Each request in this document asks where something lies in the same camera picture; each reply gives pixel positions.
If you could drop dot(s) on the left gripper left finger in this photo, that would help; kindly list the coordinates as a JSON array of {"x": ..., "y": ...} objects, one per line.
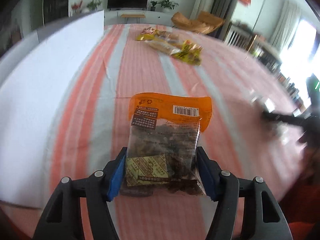
[{"x": 61, "y": 217}]

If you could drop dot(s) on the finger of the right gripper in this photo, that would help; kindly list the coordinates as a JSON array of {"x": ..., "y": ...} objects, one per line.
[{"x": 288, "y": 119}]

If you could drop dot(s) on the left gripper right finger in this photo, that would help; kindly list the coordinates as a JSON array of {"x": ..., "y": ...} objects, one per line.
[{"x": 263, "y": 217}]

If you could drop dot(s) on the yellow cartoon snack bag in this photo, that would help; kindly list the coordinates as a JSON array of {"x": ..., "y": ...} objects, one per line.
[{"x": 189, "y": 53}]

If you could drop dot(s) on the orange dried snack bag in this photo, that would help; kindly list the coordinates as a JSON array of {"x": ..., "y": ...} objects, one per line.
[{"x": 161, "y": 152}]

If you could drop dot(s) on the clear rice cake pack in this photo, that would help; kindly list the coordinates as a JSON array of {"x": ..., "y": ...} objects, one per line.
[{"x": 166, "y": 42}]

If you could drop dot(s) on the yellow red snack pack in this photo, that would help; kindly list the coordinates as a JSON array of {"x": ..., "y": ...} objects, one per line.
[{"x": 149, "y": 34}]

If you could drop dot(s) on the striped orange white tablecloth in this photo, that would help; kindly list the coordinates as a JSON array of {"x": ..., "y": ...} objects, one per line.
[{"x": 126, "y": 84}]

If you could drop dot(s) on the orange lounge chair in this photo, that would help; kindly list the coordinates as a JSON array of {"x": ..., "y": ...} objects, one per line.
[{"x": 205, "y": 23}]

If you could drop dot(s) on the white cardboard storage box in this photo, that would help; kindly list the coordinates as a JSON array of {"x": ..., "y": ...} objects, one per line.
[{"x": 35, "y": 74}]

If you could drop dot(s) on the white TV cabinet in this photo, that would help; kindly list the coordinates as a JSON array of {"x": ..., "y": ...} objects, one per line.
[{"x": 151, "y": 17}]

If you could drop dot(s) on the green potted plant right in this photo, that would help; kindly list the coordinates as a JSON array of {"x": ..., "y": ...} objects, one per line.
[{"x": 167, "y": 6}]

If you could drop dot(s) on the small dark potted plant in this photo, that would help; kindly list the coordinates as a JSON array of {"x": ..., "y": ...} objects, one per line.
[{"x": 153, "y": 5}]

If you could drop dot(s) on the small wooden bench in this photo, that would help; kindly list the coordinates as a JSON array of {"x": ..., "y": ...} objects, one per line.
[{"x": 137, "y": 17}]

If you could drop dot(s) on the red flower vase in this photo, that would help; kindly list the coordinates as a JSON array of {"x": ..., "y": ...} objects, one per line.
[{"x": 76, "y": 7}]

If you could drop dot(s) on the green plant left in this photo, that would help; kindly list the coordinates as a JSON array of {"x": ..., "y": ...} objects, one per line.
[{"x": 93, "y": 5}]

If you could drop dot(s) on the black glass display cabinet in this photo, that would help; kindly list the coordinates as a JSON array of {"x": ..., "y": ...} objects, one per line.
[{"x": 54, "y": 10}]

